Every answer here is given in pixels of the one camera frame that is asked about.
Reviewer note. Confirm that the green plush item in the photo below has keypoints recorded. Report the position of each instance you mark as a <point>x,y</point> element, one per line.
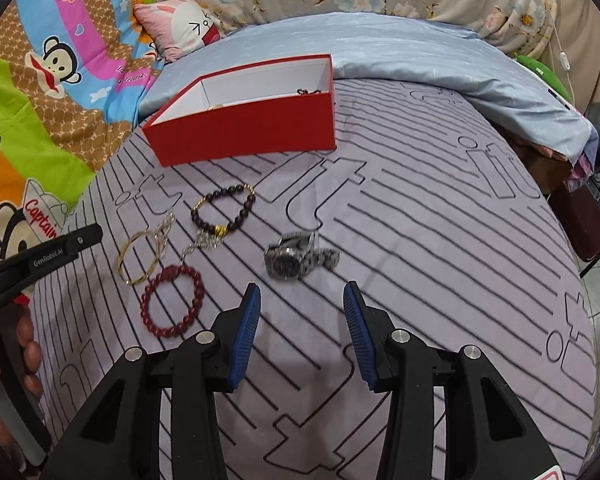
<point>535,63</point>

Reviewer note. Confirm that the small black device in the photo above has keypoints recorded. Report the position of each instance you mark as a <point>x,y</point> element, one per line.
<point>558,98</point>

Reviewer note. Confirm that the red cardboard box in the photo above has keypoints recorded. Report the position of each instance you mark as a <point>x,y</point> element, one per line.
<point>240,130</point>

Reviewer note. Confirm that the person's left hand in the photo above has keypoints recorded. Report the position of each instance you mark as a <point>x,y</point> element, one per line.
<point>29,345</point>

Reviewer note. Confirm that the silver wristwatch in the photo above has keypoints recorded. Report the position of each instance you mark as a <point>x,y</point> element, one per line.
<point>285,262</point>

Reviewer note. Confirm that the dark red chair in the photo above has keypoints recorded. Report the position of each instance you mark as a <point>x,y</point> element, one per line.
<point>587,220</point>

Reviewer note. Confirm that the light blue blanket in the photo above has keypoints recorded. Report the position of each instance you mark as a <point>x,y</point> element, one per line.
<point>405,45</point>

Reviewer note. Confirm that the colourful cartoon monkey blanket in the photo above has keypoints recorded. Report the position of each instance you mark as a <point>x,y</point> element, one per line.
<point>55,110</point>

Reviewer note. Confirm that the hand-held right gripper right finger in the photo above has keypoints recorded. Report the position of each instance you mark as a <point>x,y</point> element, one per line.
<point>359,340</point>

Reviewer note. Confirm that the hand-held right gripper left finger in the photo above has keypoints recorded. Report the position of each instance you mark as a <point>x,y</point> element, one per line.
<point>245,332</point>

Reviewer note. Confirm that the thin gold bangle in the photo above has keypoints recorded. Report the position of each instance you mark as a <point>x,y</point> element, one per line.
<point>120,256</point>

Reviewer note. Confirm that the pink rabbit pillow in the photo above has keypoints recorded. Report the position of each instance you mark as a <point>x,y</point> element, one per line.
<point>180,25</point>

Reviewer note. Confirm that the lilac striped bed sheet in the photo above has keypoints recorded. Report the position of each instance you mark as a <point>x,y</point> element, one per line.
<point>430,210</point>

